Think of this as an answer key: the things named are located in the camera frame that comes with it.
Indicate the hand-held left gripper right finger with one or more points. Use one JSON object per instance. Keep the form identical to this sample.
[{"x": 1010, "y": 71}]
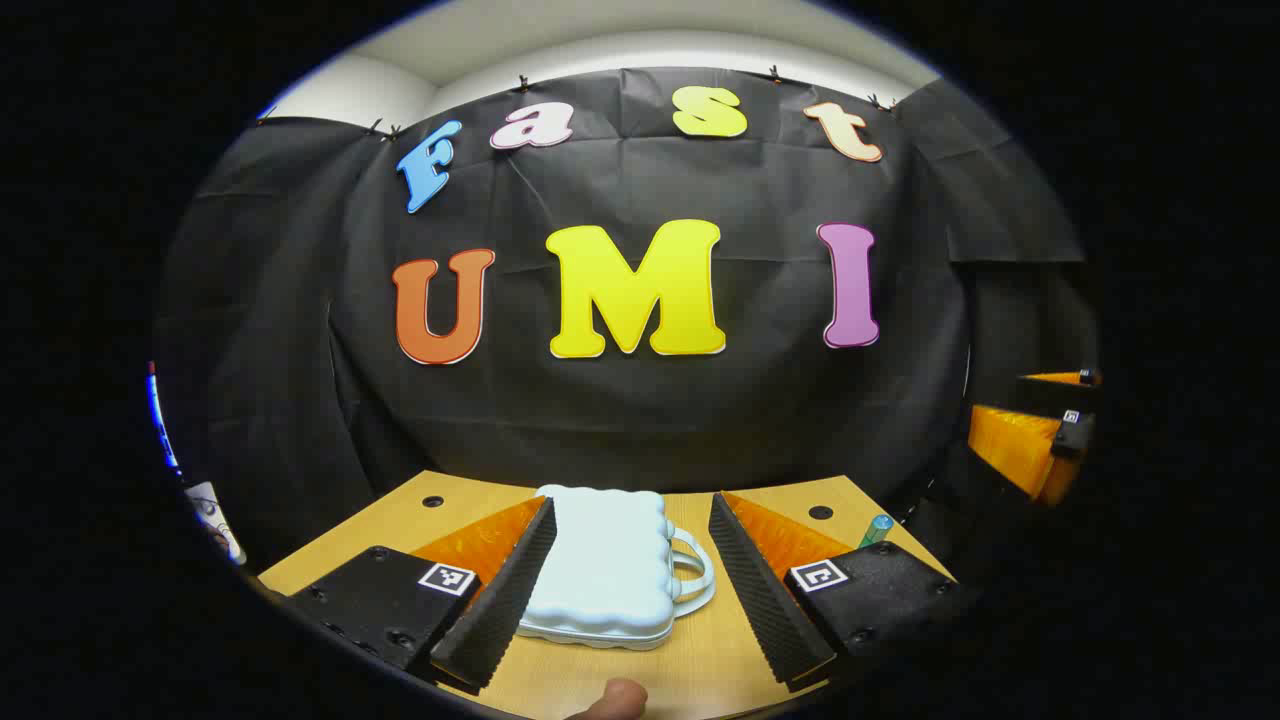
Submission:
[{"x": 760, "y": 600}]

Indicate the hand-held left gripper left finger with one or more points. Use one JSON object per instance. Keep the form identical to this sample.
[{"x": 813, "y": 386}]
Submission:
[{"x": 505, "y": 600}]

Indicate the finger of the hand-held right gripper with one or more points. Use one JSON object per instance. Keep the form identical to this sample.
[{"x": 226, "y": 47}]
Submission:
[
  {"x": 1060, "y": 380},
  {"x": 1010, "y": 445}
]

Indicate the light blue suitcase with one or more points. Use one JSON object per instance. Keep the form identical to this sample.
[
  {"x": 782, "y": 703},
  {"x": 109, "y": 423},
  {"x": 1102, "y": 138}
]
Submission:
[{"x": 600, "y": 560}]

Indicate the blue white skin care tube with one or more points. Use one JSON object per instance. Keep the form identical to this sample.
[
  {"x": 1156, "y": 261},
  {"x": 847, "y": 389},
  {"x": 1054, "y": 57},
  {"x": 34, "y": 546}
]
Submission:
[{"x": 875, "y": 530}]

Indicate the white printed object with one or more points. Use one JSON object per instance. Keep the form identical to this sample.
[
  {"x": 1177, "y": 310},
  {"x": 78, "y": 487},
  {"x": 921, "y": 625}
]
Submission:
[{"x": 215, "y": 520}]

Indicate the blue lit strip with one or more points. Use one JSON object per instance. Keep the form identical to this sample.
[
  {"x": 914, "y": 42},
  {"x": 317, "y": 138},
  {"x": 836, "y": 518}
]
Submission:
[{"x": 162, "y": 425}]

